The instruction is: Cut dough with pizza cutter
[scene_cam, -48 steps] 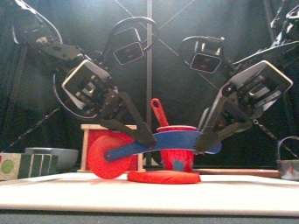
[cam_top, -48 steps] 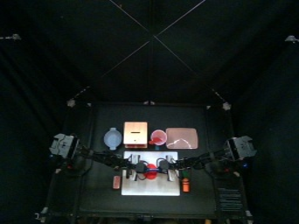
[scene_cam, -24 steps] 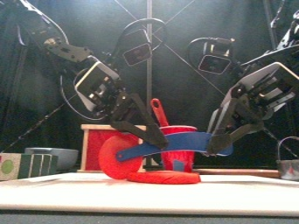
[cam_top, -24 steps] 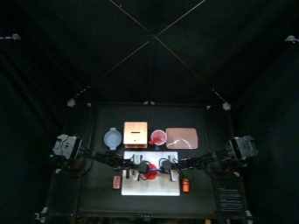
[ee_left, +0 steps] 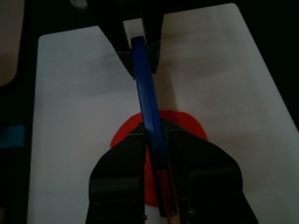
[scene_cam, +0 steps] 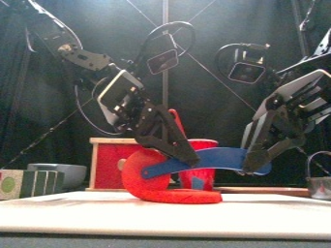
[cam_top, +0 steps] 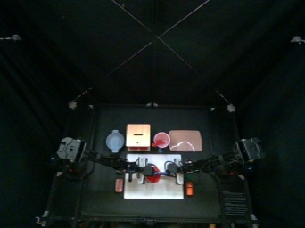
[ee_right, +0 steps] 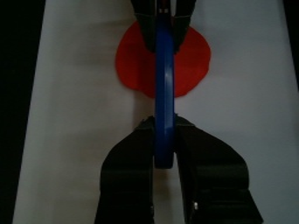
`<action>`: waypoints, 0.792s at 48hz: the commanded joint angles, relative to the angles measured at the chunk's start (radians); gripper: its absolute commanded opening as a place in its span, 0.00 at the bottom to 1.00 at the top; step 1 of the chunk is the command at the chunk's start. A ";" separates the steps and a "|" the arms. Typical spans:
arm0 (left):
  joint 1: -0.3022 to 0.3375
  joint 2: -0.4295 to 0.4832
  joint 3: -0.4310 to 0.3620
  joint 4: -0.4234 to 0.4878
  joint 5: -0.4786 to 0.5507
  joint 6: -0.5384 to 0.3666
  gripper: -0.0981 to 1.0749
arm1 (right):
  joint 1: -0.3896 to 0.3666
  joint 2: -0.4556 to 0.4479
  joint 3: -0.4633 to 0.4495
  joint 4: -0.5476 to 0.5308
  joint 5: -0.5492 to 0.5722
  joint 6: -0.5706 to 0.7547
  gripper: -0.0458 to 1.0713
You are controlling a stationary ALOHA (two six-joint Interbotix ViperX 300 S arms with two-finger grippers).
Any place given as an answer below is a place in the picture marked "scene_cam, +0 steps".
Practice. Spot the small blue flat piece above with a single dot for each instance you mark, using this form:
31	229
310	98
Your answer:
198	184

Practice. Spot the red fuzzy curved object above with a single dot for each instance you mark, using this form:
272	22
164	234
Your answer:
145	187

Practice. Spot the small metal bucket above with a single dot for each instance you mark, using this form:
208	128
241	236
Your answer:
320	187

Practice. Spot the red plastic utensil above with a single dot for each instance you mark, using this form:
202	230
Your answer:
178	122

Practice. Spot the metal frame post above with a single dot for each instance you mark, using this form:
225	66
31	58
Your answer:
166	13

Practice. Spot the blue strip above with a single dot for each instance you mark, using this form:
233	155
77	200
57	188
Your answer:
216	158

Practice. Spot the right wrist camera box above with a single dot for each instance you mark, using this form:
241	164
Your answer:
246	69

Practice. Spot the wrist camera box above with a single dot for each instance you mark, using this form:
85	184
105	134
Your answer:
164	58
246	69

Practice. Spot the white and green box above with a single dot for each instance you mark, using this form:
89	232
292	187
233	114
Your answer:
18	184

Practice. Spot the white cutting board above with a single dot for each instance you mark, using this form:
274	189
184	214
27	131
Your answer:
173	216

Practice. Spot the red plastic cup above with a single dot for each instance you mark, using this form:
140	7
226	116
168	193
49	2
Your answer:
202	171

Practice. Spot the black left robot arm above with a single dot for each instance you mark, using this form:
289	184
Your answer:
82	58

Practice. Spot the grey plastic bowl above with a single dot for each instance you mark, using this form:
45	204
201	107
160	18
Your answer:
65	172

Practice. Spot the wooden box with red panel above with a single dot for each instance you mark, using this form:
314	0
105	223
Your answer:
107	168

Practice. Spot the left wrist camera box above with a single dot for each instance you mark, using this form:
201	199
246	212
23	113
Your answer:
164	58

